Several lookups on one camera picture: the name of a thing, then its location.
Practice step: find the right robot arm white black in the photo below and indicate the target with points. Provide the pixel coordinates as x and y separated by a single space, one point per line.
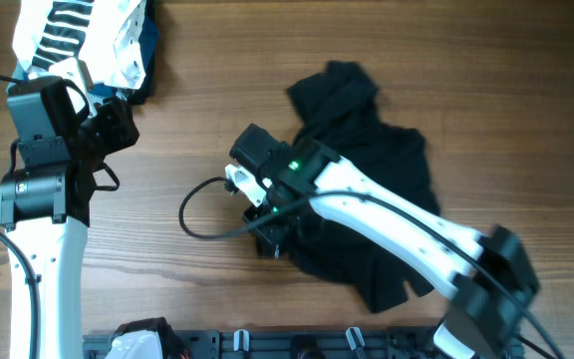
488 279

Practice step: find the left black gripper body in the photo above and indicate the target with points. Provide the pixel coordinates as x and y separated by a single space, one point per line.
111 131

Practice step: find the white striped folded garment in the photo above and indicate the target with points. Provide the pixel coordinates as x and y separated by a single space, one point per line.
105 34

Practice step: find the dark blue folded garment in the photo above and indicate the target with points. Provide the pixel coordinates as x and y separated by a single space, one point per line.
148 39

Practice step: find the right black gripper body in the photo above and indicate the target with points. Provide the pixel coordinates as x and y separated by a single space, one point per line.
271 219

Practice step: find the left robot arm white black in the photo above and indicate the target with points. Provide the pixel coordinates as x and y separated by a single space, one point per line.
63 140

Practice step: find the black t-shirt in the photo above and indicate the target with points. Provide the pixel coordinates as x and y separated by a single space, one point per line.
337 107

